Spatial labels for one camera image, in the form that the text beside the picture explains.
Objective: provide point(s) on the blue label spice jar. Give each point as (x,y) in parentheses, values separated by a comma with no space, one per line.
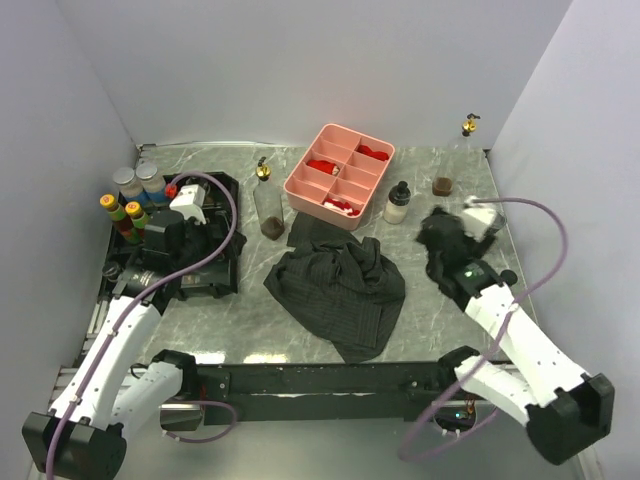
(153,183)
(130,186)

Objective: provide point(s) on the black cap white powder bottle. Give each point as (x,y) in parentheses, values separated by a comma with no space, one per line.
(397,204)

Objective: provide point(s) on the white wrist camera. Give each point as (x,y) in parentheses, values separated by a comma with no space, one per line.
(188,201)
(476,217)

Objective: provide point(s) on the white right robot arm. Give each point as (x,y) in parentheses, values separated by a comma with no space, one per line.
(562,407)

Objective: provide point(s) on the tall gold spout sauce bottle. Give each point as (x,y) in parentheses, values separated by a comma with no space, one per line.
(454,157)

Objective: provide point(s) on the red yellow cap sauce bottle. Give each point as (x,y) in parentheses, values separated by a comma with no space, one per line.
(120,219)

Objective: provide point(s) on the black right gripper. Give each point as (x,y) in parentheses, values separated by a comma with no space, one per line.
(480,249)

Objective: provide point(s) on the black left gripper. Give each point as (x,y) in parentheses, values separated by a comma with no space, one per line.
(214,242)

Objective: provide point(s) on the red white item front compartment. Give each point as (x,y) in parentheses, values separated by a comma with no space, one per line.
(342,207)

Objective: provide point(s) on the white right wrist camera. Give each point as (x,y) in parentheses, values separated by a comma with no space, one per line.
(476,217)

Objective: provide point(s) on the black divided organizer tray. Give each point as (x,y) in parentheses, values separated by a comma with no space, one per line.
(145,263)

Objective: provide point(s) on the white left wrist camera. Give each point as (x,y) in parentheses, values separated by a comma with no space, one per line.
(188,201)

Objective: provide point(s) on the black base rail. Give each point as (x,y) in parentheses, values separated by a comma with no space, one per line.
(293,392)

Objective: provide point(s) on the dark spice jar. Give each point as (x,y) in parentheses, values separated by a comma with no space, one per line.
(111,271)

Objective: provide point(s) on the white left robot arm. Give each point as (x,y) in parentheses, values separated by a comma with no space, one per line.
(85,432)

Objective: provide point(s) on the red label sauce bottle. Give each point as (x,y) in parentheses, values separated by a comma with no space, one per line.
(138,217)

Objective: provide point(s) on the dark lid beige powder jar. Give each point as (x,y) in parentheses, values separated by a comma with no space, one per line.
(498,223)

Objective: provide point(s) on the tall gold spout oil bottle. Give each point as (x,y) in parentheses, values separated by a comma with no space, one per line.
(268,202)

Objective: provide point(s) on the aluminium frame rail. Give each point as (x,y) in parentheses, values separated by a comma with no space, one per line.
(179,419)

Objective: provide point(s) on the pink divided storage box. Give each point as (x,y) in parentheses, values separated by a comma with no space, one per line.
(359,176)

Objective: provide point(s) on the dark striped cloth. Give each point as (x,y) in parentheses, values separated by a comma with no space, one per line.
(339,288)

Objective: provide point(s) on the red item back compartment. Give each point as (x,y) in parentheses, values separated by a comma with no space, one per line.
(376,154)

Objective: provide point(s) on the red item middle compartment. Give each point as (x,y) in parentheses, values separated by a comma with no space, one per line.
(324,166)

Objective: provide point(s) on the black cap jar right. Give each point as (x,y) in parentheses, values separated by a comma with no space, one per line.
(509,277)

